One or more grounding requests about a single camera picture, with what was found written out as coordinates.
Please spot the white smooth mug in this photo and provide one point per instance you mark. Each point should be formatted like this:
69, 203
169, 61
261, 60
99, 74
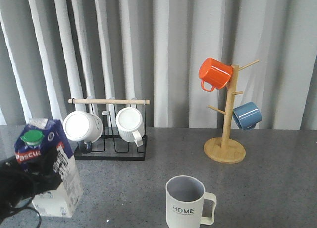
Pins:
82, 126

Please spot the orange mug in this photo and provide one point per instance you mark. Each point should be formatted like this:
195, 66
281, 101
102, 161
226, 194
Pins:
214, 74

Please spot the black wire mug rack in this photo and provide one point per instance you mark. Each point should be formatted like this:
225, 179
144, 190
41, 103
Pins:
110, 145

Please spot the wooden mug tree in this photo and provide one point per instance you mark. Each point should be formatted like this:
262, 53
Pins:
223, 149

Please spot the white ribbed mug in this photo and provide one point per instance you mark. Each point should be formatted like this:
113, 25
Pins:
130, 125

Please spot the white HOME mug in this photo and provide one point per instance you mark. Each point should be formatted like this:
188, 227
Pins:
185, 196

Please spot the blue white milk carton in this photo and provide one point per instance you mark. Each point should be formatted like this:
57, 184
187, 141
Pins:
35, 140

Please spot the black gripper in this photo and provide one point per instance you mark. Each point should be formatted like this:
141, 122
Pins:
18, 188

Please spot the grey white curtain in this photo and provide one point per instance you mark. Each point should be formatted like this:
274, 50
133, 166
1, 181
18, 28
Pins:
55, 50

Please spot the blue mug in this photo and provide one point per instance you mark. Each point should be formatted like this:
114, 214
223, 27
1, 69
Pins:
247, 116

